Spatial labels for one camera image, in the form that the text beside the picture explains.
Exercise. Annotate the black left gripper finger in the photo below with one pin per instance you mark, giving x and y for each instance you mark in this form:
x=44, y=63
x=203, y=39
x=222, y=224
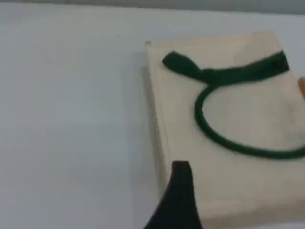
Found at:
x=177, y=202

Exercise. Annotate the long golden ridged bread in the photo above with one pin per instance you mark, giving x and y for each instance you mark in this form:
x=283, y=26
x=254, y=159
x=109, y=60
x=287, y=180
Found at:
x=302, y=88

